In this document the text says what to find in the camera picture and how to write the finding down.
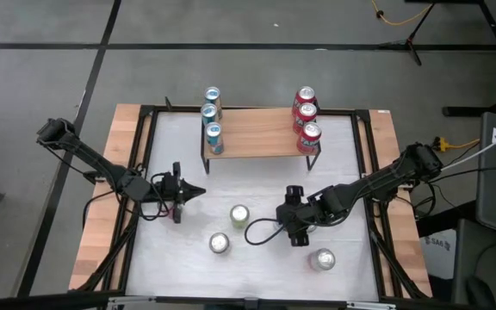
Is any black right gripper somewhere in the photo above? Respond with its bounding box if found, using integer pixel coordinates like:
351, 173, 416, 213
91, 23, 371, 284
276, 185, 325, 248

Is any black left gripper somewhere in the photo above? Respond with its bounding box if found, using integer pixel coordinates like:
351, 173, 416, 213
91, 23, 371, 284
148, 162, 208, 224

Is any red Coca-Cola can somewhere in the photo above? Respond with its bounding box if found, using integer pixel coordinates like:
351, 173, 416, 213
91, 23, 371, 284
158, 201, 176, 220

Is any green Sanzo can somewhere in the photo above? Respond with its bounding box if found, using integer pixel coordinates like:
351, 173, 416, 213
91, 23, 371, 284
229, 204, 251, 229

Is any blue silver Red Bull can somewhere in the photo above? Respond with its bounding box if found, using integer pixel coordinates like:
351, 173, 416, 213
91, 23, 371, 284
200, 102, 221, 128
204, 121, 226, 155
203, 85, 224, 109

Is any orange-red Fanta can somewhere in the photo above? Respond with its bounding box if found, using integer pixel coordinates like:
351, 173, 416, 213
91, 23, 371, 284
293, 85, 318, 109
295, 121, 323, 155
292, 102, 319, 130

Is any wooden shelf with black legs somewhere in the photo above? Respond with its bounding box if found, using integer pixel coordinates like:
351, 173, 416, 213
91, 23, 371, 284
199, 106, 322, 174

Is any white printed box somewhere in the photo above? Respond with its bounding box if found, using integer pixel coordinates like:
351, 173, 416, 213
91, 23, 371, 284
419, 227, 458, 281

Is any yellow power plug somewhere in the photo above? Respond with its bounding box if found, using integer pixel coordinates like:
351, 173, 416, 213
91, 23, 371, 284
433, 136, 481, 152

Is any dark grey desk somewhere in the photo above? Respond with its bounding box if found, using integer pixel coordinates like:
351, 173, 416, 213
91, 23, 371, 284
452, 217, 496, 310

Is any black tripod stand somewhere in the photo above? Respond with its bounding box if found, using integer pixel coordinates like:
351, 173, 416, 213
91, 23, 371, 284
379, 0, 438, 68

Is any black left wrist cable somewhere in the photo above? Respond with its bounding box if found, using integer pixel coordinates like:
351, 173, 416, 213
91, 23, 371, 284
138, 171, 176, 221

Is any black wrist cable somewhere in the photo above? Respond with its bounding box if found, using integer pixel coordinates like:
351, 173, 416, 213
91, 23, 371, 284
138, 171, 176, 221
244, 217, 286, 246

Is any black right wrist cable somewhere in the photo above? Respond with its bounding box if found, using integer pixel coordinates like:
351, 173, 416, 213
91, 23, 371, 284
244, 217, 286, 246

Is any silver metal bracket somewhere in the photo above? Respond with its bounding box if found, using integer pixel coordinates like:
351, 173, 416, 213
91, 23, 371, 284
345, 301, 398, 310
108, 294, 157, 310

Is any white cable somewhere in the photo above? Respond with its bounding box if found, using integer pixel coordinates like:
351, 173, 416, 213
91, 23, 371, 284
439, 122, 496, 173

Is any black desk frame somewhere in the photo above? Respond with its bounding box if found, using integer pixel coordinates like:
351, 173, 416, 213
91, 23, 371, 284
441, 0, 496, 118

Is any orange floor cable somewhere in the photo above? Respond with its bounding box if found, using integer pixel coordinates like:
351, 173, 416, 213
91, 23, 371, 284
370, 0, 432, 27

